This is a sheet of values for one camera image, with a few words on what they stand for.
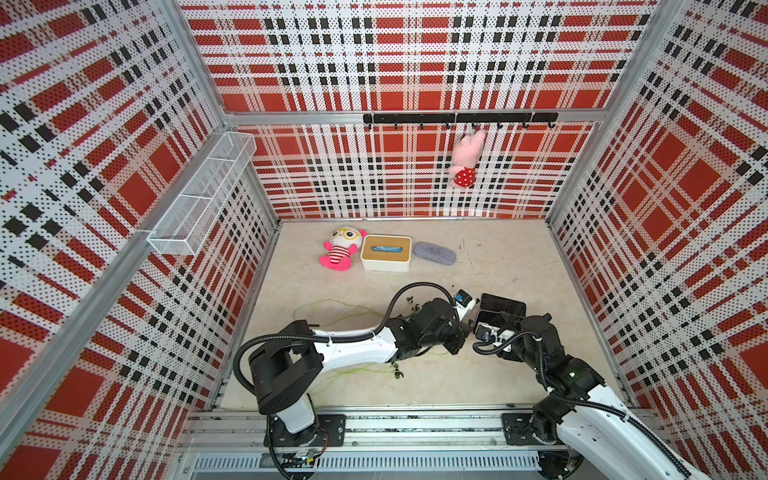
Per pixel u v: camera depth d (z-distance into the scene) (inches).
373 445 28.9
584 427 23.4
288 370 17.2
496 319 31.5
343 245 41.1
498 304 39.6
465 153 36.3
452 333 27.3
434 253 42.3
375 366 33.2
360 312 38.0
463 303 27.2
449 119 35.4
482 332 27.3
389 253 41.4
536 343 22.8
